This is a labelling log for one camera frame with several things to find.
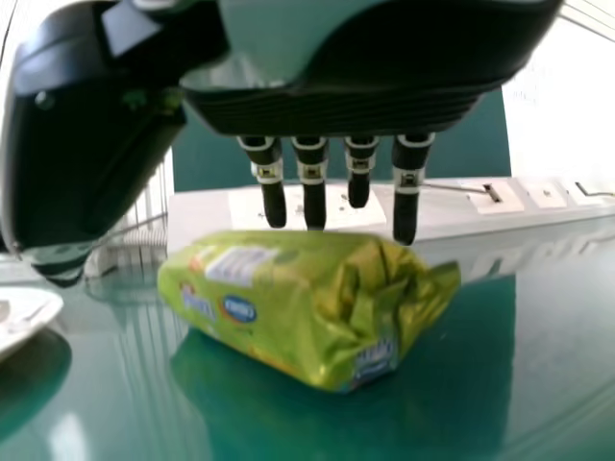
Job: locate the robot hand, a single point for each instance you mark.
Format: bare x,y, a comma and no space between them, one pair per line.
336,57

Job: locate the yellow-green biscuit packet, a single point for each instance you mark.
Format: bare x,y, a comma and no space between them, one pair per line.
298,298

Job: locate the white socket plate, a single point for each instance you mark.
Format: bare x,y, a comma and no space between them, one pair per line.
495,201

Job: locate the plate with brown leaf pattern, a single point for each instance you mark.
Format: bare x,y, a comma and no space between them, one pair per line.
24,312

